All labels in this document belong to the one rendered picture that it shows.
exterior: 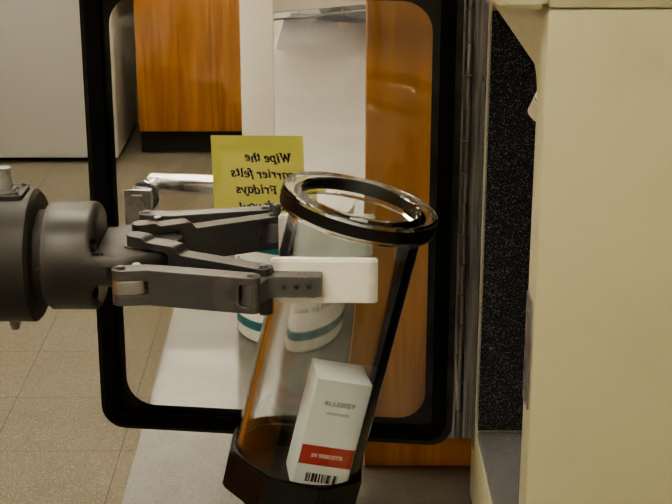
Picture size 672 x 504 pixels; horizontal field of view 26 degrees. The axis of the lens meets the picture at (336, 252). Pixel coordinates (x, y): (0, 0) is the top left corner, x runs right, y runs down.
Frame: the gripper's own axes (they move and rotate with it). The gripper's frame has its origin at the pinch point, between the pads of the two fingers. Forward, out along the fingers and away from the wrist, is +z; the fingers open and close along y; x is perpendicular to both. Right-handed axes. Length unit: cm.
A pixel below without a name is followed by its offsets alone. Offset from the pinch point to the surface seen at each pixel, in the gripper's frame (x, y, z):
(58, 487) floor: 121, 196, -65
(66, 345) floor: 121, 279, -79
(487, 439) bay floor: 20.2, 13.1, 11.8
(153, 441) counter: 27.7, 27.8, -17.7
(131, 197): 1.1, 18.0, -17.1
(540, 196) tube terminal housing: -8.4, -13.8, 11.7
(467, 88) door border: -8.0, 17.5, 9.7
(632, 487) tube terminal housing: 10.4, -13.7, 18.2
